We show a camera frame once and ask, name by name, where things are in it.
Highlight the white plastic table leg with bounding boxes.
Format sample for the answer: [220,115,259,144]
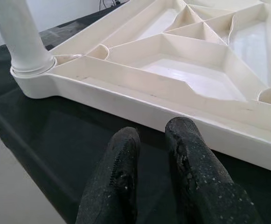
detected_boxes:
[0,0,56,76]

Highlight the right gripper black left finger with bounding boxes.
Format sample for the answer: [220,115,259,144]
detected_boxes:
[76,127,141,224]

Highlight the white plastic children table top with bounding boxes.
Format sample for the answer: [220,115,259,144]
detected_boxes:
[10,0,271,175]

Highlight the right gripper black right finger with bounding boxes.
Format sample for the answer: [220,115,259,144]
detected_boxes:
[165,116,264,224]

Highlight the looped black wall cable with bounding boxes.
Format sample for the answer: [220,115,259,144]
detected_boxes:
[99,0,126,10]

